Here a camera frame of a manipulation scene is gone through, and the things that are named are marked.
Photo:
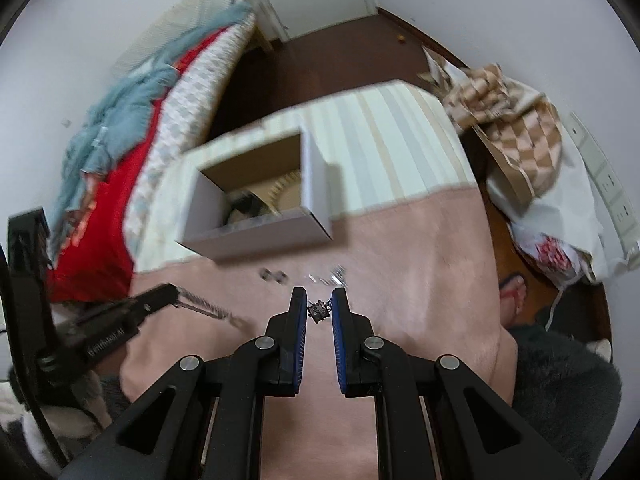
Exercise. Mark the brown checkered cloth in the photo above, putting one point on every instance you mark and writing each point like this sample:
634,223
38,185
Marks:
505,115

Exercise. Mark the pink striped blanket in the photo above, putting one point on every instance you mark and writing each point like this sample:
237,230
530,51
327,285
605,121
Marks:
380,240

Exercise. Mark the white cardboard box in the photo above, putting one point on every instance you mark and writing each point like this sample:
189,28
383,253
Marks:
260,195

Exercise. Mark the pair of small silver earrings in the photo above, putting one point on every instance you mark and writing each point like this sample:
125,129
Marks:
273,275

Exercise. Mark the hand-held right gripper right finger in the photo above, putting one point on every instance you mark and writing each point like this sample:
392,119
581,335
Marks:
338,340

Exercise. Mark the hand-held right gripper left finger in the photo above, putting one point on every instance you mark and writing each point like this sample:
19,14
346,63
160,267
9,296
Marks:
299,330

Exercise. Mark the white plastic bag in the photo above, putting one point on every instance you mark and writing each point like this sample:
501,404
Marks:
565,225

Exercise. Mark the dark jewelry piece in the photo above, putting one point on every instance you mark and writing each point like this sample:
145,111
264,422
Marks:
241,207

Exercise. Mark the person's foot in sandal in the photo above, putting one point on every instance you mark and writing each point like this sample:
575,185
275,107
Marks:
513,297

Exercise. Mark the small dark charm earring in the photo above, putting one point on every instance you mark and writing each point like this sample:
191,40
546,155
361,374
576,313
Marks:
318,311

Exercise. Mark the teal fuzzy blanket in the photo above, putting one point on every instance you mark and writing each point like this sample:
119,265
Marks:
120,110

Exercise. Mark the white power strip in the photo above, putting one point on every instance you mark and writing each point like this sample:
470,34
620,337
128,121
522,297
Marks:
607,180

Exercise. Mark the brown paper bag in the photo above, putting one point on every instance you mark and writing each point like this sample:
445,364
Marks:
505,165

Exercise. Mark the silver jewelry cluster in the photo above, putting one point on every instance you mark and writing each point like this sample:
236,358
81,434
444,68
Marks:
330,275

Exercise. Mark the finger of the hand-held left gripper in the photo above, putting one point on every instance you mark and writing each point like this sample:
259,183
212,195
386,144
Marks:
156,297

